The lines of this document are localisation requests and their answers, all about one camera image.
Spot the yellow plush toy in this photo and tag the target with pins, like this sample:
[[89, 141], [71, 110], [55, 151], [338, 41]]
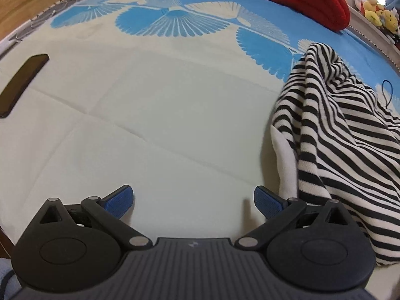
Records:
[[379, 15]]

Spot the blue white printed bed sheet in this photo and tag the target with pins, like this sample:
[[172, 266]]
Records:
[[162, 106]]

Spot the black phone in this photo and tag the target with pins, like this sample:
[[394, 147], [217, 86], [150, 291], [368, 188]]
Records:
[[23, 82]]

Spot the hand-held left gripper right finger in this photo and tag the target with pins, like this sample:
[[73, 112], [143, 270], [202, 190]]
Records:
[[266, 200]]

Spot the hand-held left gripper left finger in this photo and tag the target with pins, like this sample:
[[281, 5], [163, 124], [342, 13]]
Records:
[[120, 200]]

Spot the black white striped garment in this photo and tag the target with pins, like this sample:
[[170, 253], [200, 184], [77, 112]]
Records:
[[337, 137]]

